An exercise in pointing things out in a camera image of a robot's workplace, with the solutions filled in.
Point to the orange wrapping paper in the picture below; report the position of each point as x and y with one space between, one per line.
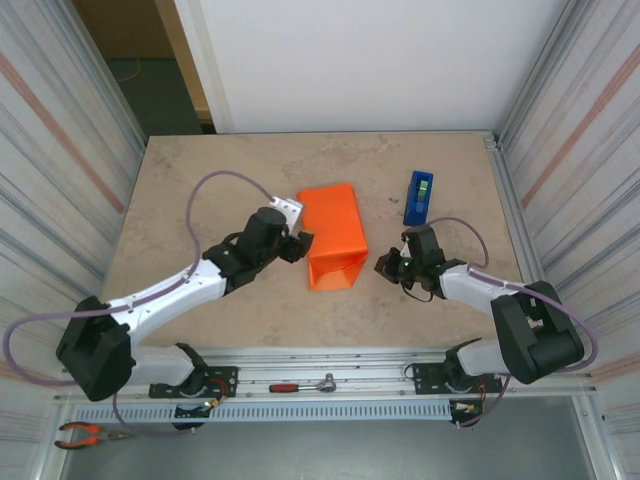
332 225

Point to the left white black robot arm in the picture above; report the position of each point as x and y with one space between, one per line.
165 295

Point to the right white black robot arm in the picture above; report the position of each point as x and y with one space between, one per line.
475 290

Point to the blue tape dispenser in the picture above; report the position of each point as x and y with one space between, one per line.
412 210

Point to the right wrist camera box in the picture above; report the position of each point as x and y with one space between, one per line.
400 248

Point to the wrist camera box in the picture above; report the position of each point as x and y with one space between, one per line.
290 207
400 248

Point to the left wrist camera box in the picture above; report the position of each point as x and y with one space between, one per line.
290 207

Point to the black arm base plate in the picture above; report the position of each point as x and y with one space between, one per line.
225 375
425 375

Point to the aluminium rail frame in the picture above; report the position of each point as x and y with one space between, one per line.
350 372

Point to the brown wooden door frame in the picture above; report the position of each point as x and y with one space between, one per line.
185 60

